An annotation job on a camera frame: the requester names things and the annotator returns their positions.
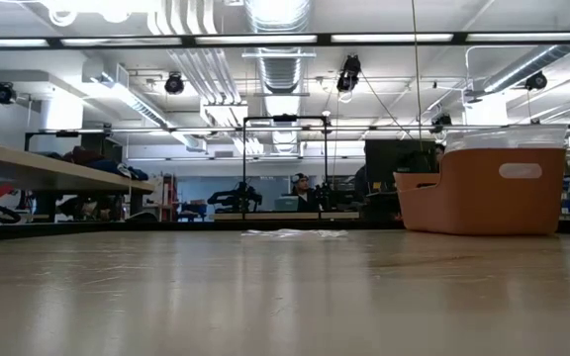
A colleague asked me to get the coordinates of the wooden workbench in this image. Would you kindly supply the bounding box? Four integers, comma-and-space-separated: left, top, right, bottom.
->
0, 137, 156, 222

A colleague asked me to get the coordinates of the thin black station frame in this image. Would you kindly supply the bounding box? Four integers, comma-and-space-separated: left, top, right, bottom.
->
24, 129, 118, 154
241, 115, 330, 219

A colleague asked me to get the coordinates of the dark clothes pile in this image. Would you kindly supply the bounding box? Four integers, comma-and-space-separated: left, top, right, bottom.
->
61, 145, 150, 182

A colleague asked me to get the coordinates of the black frame beam with lights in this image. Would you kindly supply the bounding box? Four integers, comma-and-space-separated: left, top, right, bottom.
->
0, 30, 570, 50

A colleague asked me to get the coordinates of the orange plastic bin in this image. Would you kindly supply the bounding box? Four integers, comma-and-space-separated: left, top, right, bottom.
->
392, 146, 567, 236

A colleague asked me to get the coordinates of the long wooden table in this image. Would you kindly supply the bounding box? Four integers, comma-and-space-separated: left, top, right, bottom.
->
209, 211, 360, 223

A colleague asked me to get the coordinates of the thin hanging cable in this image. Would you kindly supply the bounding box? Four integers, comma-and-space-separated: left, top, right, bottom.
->
410, 0, 424, 149

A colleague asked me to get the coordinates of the large black screen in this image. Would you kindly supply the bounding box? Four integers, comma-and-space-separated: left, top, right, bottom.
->
364, 139, 437, 184

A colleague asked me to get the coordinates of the black ceiling camera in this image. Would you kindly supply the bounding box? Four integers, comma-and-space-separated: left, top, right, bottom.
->
336, 53, 363, 94

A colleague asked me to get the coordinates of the teal box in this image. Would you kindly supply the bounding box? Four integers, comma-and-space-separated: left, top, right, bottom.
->
273, 196, 300, 213

